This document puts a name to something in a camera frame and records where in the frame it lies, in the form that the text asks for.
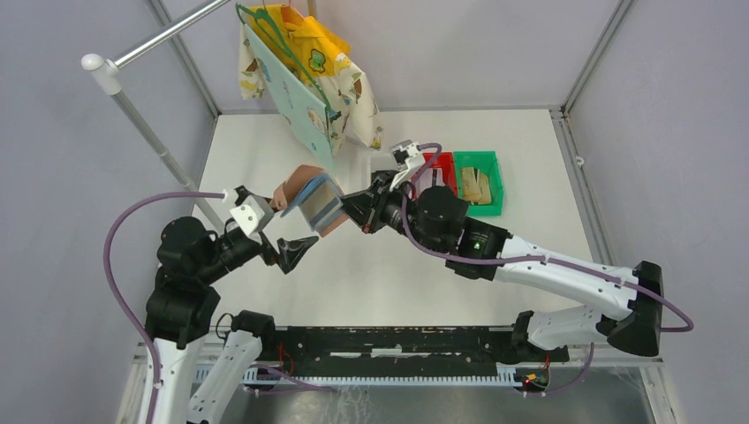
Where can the green plastic bin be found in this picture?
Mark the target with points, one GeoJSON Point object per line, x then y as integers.
{"type": "Point", "coordinates": [485, 161]}

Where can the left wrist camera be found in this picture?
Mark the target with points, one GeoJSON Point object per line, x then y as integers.
{"type": "Point", "coordinates": [246, 219]}

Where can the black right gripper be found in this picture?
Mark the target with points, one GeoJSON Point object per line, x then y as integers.
{"type": "Point", "coordinates": [359, 207]}

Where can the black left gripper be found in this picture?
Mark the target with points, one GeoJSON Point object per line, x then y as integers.
{"type": "Point", "coordinates": [290, 251]}

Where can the gold cards stack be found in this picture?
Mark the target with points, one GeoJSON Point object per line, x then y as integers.
{"type": "Point", "coordinates": [475, 186]}

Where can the white cards stack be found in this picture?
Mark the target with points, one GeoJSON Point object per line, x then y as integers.
{"type": "Point", "coordinates": [434, 177]}

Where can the white plastic bin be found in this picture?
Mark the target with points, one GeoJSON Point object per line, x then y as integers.
{"type": "Point", "coordinates": [377, 164]}

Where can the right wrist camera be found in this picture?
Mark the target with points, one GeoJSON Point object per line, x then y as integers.
{"type": "Point", "coordinates": [409, 160]}

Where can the red plastic bin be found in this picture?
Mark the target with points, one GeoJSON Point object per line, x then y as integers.
{"type": "Point", "coordinates": [445, 161]}

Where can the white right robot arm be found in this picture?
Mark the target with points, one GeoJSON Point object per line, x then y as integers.
{"type": "Point", "coordinates": [619, 306]}

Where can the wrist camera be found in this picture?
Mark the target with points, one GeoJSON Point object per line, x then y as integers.
{"type": "Point", "coordinates": [409, 160]}
{"type": "Point", "coordinates": [246, 219]}

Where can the light green cartoon garment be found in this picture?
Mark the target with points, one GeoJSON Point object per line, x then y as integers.
{"type": "Point", "coordinates": [304, 113]}

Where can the yellow patterned children shirt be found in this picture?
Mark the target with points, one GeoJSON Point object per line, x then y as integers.
{"type": "Point", "coordinates": [354, 110]}

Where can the green clothes hanger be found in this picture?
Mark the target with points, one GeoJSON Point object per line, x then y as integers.
{"type": "Point", "coordinates": [268, 26]}

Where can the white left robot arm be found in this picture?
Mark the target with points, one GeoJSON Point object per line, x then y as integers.
{"type": "Point", "coordinates": [180, 309]}

